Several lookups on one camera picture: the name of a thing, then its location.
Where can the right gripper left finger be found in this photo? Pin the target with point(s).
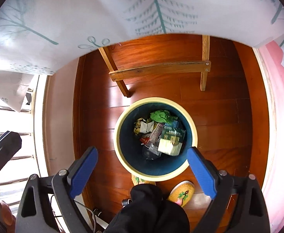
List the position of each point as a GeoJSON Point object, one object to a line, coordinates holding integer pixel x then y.
{"type": "Point", "coordinates": [67, 184]}

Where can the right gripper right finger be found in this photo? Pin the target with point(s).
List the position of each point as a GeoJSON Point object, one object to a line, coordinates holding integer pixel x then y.
{"type": "Point", "coordinates": [217, 187]}

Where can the green chocolate box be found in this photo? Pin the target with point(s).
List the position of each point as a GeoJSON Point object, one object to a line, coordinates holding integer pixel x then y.
{"type": "Point", "coordinates": [171, 141]}

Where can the green paper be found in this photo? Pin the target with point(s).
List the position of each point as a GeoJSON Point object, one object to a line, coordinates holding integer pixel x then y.
{"type": "Point", "coordinates": [162, 116]}

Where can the blue face mask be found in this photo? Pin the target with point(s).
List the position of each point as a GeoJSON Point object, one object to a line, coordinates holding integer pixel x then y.
{"type": "Point", "coordinates": [173, 125]}

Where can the pink cartoon carton box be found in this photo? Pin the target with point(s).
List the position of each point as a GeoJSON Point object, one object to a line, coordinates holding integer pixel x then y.
{"type": "Point", "coordinates": [154, 136]}

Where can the yellow wrapper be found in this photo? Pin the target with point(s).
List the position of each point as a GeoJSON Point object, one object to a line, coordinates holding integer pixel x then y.
{"type": "Point", "coordinates": [140, 127]}

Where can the cream rim trash bin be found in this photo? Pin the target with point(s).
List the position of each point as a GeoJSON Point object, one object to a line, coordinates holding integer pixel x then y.
{"type": "Point", "coordinates": [144, 161]}

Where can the person's hand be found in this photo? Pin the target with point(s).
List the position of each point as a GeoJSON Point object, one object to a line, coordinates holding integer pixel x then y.
{"type": "Point", "coordinates": [5, 213]}

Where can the window metal grille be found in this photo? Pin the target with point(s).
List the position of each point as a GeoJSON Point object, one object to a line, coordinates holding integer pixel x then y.
{"type": "Point", "coordinates": [17, 152]}

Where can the yellow embroidered slipper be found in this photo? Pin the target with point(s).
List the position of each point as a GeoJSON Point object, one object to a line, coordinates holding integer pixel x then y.
{"type": "Point", "coordinates": [182, 193]}

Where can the black trouser leg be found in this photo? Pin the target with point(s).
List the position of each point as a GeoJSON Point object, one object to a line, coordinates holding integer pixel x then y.
{"type": "Point", "coordinates": [149, 212]}

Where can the tree print tablecloth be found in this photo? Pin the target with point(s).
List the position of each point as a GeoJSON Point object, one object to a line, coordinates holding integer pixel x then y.
{"type": "Point", "coordinates": [39, 37]}

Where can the pink bed blanket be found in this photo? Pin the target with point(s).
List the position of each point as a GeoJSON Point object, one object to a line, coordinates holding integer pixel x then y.
{"type": "Point", "coordinates": [273, 184]}

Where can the wooden table frame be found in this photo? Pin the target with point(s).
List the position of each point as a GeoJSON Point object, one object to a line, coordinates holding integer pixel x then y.
{"type": "Point", "coordinates": [119, 76]}

